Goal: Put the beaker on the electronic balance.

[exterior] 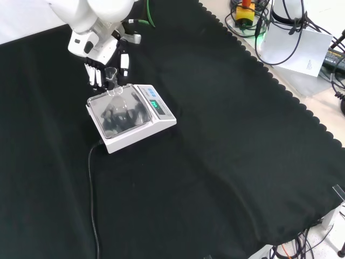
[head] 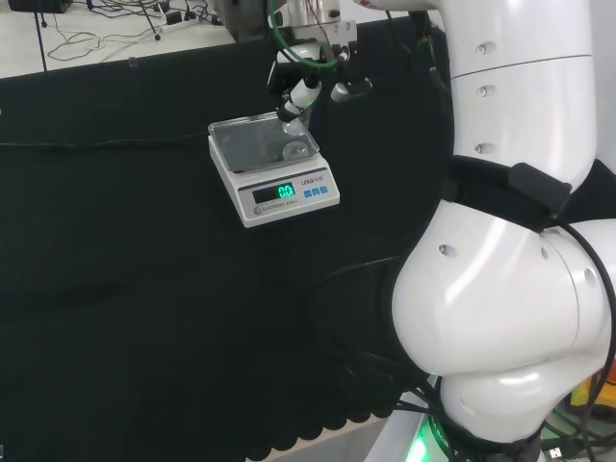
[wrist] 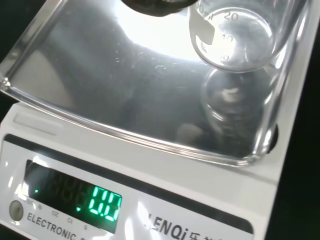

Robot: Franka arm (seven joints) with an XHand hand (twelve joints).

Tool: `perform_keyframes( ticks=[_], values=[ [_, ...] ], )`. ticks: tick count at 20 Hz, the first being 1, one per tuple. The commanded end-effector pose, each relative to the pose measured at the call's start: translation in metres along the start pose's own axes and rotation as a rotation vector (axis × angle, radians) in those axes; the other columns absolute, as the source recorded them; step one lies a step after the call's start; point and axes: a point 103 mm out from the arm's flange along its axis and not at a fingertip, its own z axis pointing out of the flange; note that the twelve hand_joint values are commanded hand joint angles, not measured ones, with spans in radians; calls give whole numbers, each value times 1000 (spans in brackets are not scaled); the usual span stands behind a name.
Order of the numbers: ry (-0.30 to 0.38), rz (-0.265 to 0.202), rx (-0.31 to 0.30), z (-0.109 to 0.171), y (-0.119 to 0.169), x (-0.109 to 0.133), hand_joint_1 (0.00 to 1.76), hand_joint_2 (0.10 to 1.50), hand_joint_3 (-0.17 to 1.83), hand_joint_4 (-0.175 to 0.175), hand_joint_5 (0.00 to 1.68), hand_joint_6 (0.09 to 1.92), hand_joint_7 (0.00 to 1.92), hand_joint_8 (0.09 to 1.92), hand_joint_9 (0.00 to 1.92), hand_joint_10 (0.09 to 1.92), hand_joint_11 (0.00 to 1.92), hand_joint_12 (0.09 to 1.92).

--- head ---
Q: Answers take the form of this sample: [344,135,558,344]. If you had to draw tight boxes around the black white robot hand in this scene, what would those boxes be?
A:
[267,41,353,123]

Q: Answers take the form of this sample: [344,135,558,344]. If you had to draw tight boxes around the small clear glass beaker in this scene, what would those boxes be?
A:
[277,108,313,163]

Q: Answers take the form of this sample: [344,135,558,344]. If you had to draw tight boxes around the white electronic balance steel pan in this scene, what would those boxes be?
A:
[207,111,342,229]

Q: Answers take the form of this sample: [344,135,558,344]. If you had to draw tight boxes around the grey metal case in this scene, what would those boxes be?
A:
[213,0,295,44]

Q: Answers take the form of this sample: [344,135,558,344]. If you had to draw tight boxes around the white power strip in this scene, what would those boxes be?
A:
[160,10,200,34]

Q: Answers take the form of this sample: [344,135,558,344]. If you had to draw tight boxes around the black tripod leg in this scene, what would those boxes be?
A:
[136,0,164,41]

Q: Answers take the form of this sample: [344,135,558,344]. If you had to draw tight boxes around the black bench cloth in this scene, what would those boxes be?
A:
[0,17,456,462]

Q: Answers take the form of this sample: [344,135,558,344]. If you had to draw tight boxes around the dark upright pole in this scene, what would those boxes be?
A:
[34,0,50,74]

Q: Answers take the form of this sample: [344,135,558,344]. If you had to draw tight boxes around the black device box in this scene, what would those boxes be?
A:
[8,0,74,14]

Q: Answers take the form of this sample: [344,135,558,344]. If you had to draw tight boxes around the yellow stop button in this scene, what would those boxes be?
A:
[571,377,605,411]

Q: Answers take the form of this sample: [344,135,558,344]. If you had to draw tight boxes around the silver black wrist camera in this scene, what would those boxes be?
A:
[329,76,374,104]

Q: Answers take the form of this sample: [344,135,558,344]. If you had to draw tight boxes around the green wrist cable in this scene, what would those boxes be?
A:
[266,0,345,69]

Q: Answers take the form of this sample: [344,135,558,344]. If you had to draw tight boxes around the thick black cable loop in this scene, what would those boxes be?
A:
[309,254,410,370]

